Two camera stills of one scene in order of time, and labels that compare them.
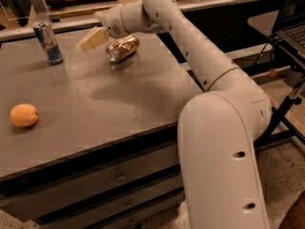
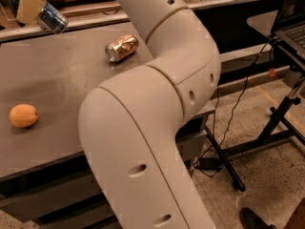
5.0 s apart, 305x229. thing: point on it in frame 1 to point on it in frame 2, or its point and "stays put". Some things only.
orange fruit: [24, 115] stays put
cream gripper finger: [99, 36] to [30, 7]
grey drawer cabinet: [105, 149] stays put
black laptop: [290, 22] stays put
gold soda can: [122, 49] stays put
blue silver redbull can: [48, 38] to [51, 18]
